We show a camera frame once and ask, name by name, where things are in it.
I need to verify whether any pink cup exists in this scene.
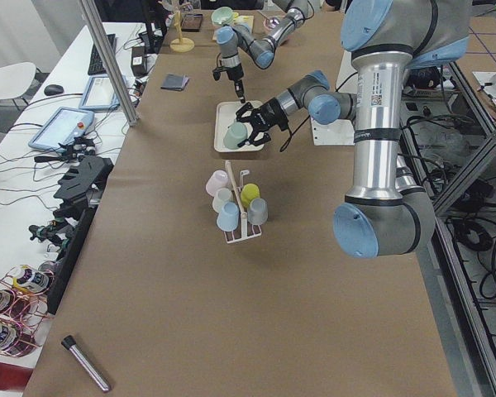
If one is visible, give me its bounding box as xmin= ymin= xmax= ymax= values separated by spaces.
xmin=205 ymin=170 xmax=230 ymax=197

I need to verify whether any black tool holder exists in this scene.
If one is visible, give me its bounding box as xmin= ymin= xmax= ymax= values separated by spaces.
xmin=28 ymin=155 xmax=116 ymax=249

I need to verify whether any pink bowl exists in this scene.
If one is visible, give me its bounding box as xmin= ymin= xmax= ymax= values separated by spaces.
xmin=263 ymin=17 xmax=282 ymax=33

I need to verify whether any black camera cable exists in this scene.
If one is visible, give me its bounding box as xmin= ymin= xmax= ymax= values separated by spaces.
xmin=279 ymin=115 xmax=311 ymax=153

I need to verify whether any cream white cup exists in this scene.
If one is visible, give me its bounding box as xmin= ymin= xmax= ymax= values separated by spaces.
xmin=212 ymin=187 xmax=232 ymax=213

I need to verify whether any wooden stand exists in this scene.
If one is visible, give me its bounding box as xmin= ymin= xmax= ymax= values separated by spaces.
xmin=160 ymin=0 xmax=194 ymax=53

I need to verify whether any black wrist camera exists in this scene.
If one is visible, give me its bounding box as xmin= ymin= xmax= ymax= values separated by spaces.
xmin=212 ymin=66 xmax=227 ymax=81

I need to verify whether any green cup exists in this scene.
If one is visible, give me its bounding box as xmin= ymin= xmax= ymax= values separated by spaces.
xmin=222 ymin=122 xmax=247 ymax=150

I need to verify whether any black keyboard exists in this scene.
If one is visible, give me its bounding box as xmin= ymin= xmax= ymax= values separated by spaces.
xmin=87 ymin=32 xmax=118 ymax=76

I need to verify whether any light blue cup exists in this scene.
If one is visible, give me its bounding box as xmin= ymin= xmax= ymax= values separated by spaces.
xmin=217 ymin=202 xmax=240 ymax=232

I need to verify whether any cream rabbit tray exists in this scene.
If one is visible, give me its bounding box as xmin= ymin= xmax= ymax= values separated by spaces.
xmin=214 ymin=101 xmax=265 ymax=153

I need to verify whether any grey cup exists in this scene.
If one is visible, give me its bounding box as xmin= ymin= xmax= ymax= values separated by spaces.
xmin=247 ymin=198 xmax=268 ymax=226

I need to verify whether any yellow cup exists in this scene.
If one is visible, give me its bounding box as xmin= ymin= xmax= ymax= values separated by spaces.
xmin=241 ymin=183 xmax=260 ymax=208

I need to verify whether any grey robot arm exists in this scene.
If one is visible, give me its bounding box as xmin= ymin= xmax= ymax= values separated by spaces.
xmin=236 ymin=1 xmax=472 ymax=258
xmin=212 ymin=0 xmax=315 ymax=103

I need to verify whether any copper wire rack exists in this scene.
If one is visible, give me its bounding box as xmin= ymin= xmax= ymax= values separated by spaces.
xmin=0 ymin=265 xmax=55 ymax=358

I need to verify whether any aluminium frame post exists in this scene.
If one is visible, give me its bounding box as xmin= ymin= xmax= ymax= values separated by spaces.
xmin=78 ymin=0 xmax=138 ymax=127

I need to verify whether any blue teach pendant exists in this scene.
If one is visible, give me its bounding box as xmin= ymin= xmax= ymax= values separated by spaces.
xmin=28 ymin=107 xmax=94 ymax=151
xmin=79 ymin=74 xmax=119 ymax=112

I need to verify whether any grey cloth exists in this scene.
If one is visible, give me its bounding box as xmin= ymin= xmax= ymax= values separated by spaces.
xmin=160 ymin=74 xmax=189 ymax=91

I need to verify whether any white chair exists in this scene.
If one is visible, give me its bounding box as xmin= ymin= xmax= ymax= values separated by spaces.
xmin=0 ymin=62 xmax=36 ymax=100

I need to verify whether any black computer mouse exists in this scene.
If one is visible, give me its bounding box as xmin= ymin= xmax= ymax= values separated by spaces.
xmin=44 ymin=84 xmax=64 ymax=96

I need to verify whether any green bowl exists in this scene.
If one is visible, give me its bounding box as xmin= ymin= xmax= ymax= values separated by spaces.
xmin=211 ymin=7 xmax=238 ymax=26

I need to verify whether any white wire cup rack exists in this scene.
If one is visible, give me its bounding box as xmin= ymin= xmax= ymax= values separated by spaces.
xmin=224 ymin=160 xmax=262 ymax=244

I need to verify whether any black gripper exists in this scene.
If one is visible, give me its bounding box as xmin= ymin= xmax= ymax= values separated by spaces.
xmin=236 ymin=98 xmax=289 ymax=149
xmin=227 ymin=64 xmax=245 ymax=103

